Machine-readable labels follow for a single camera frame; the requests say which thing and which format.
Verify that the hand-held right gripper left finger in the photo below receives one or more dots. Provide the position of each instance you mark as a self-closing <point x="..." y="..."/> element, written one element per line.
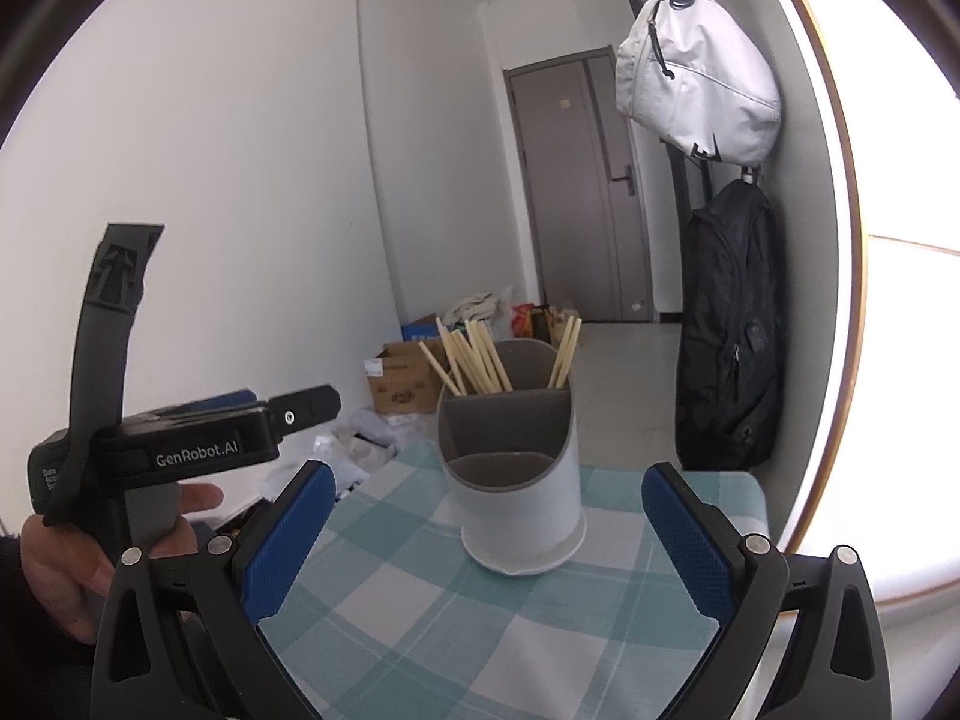
<point x="289" y="540"/>

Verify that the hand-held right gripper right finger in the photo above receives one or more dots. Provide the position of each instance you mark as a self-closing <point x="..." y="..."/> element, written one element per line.
<point x="690" y="540"/>

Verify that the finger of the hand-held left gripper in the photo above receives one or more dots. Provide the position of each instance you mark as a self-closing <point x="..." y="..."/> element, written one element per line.
<point x="307" y="405"/>
<point x="225" y="399"/>

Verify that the white grey utensil holder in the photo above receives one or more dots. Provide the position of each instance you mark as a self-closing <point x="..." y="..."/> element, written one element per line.
<point x="525" y="510"/>

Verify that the bundle of wooden chopsticks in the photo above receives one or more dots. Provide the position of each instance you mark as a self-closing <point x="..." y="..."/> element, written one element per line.
<point x="480" y="367"/>

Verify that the person's left hand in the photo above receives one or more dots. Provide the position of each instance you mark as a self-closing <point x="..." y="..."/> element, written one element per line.
<point x="60" y="577"/>

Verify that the crumpled white plastic bags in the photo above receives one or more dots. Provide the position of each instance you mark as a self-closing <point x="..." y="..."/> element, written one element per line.
<point x="352" y="450"/>

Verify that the brown cardboard box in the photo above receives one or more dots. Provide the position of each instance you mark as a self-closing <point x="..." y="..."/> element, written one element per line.
<point x="401" y="390"/>

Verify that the open blue box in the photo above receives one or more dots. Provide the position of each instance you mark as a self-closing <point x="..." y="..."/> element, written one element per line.
<point x="420" y="331"/>

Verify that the white cloth bag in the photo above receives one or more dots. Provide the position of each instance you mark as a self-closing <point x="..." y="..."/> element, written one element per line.
<point x="472" y="307"/>

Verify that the black backpack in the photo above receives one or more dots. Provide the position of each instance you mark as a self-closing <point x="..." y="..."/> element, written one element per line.
<point x="727" y="330"/>

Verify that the teal checkered tablecloth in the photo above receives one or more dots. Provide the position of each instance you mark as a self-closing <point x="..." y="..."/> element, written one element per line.
<point x="487" y="630"/>

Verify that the red plastic bag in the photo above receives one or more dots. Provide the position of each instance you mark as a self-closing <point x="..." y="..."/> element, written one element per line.
<point x="523" y="321"/>

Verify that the gold-rimmed bright round panel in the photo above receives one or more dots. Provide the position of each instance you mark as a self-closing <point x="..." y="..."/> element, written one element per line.
<point x="900" y="315"/>

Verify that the grey door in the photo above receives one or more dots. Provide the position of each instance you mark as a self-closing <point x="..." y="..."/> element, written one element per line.
<point x="577" y="202"/>

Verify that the white sling bag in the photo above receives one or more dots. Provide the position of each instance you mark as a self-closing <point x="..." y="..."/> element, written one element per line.
<point x="697" y="82"/>

